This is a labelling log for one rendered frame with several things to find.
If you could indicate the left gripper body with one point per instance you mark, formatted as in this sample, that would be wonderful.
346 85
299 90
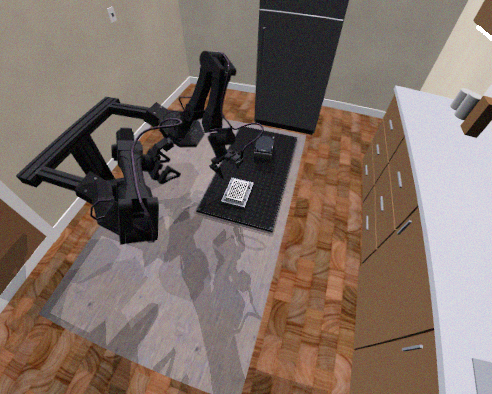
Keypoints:
223 154

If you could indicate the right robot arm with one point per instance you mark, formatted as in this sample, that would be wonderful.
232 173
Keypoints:
133 228

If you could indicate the white well plate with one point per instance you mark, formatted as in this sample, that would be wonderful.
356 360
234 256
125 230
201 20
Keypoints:
237 191

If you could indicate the white rectangular plate nest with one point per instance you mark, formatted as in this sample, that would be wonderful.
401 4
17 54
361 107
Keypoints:
242 205

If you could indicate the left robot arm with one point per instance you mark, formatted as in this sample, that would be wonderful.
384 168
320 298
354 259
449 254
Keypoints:
211 117

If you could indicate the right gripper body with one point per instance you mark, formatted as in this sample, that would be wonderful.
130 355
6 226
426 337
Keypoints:
151 163

